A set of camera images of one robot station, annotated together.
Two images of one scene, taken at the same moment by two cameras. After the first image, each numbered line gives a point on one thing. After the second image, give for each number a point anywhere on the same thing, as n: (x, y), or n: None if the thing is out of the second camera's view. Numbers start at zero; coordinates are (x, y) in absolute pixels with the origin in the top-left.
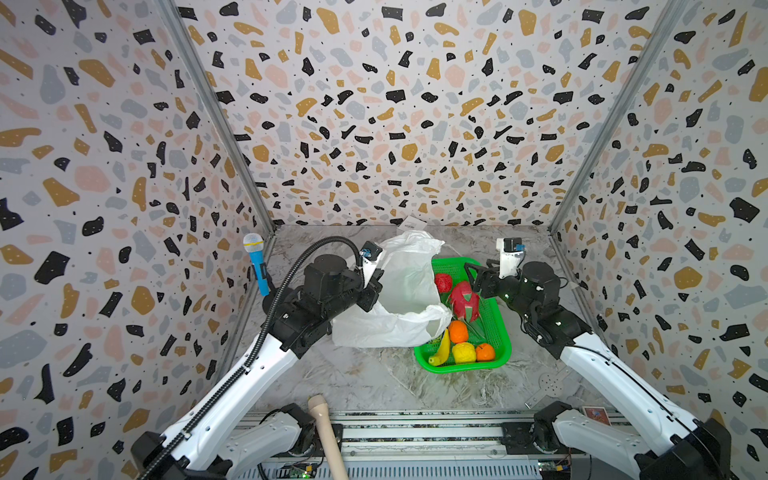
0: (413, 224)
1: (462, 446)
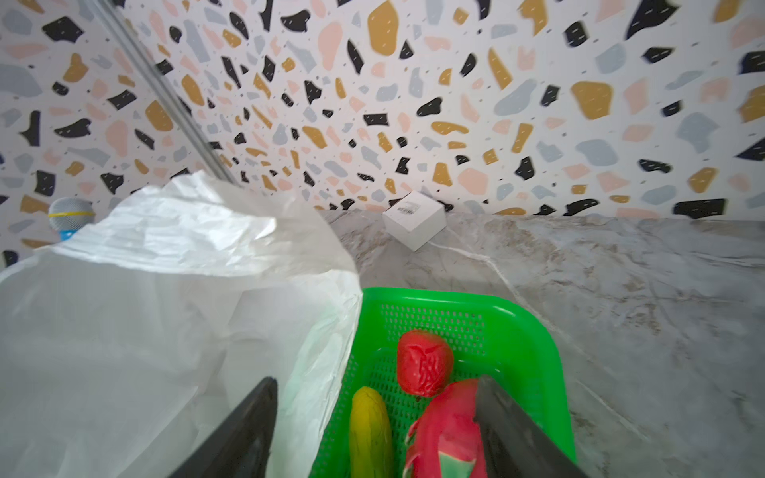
0: (414, 219)
1: None
